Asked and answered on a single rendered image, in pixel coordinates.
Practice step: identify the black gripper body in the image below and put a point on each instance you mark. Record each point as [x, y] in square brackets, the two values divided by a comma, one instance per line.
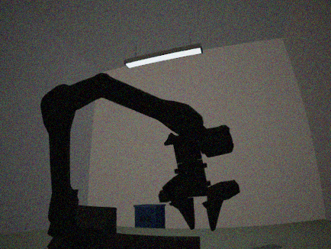
[218, 191]

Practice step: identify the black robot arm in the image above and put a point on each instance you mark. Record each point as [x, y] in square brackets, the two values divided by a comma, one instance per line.
[58, 108]

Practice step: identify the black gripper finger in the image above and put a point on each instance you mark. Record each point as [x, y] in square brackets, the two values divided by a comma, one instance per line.
[187, 210]
[213, 211]

